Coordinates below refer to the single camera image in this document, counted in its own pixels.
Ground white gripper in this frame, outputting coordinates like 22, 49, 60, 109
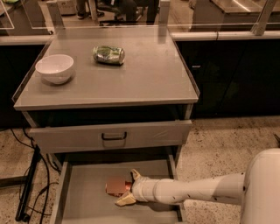
115, 169, 158, 207

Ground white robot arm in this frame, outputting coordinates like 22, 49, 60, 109
115, 148, 280, 224

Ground grey open middle drawer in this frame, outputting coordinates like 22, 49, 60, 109
50, 153, 184, 224

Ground grey top drawer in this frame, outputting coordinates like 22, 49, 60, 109
30, 120, 192, 153

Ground grey drawer cabinet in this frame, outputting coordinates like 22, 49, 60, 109
11, 25, 201, 224

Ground green soda can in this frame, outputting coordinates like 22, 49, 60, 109
93, 45, 125, 66

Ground black metal floor bar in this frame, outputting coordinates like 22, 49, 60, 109
15, 146, 40, 221

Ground white ceramic bowl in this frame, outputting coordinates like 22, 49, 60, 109
35, 54, 74, 85

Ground black office chair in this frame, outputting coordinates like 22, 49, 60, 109
95, 0, 159, 25

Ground clear acrylic barrier panel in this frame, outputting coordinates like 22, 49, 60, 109
0, 0, 280, 36

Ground black drawer handle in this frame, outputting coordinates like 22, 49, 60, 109
101, 132, 127, 141

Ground black floor cables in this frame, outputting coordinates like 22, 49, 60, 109
10, 127, 61, 224

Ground grey counter rail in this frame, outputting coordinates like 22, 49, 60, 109
0, 31, 280, 46

